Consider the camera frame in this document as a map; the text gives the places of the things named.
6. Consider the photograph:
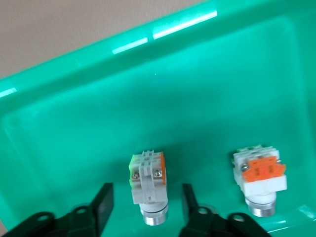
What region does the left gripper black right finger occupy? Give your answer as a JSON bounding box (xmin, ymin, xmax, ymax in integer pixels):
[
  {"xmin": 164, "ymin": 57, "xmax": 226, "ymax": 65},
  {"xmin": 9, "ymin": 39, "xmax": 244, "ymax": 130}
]
[{"xmin": 179, "ymin": 183, "xmax": 270, "ymax": 237}]

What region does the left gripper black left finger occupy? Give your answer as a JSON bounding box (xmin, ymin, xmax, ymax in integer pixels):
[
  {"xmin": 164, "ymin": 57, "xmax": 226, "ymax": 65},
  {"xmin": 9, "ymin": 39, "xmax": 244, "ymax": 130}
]
[{"xmin": 7, "ymin": 182, "xmax": 115, "ymax": 237}]

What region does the white pushbutton switch metal collar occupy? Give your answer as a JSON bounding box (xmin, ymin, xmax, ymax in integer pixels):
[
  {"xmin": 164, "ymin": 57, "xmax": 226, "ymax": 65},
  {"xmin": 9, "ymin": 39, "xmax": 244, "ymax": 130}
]
[
  {"xmin": 231, "ymin": 145, "xmax": 288, "ymax": 218},
  {"xmin": 128, "ymin": 149, "xmax": 170, "ymax": 227}
]

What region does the green plastic tray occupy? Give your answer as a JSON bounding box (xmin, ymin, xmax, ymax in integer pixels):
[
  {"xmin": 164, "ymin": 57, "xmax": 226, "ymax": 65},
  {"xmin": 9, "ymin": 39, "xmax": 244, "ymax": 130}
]
[{"xmin": 0, "ymin": 0, "xmax": 316, "ymax": 234}]

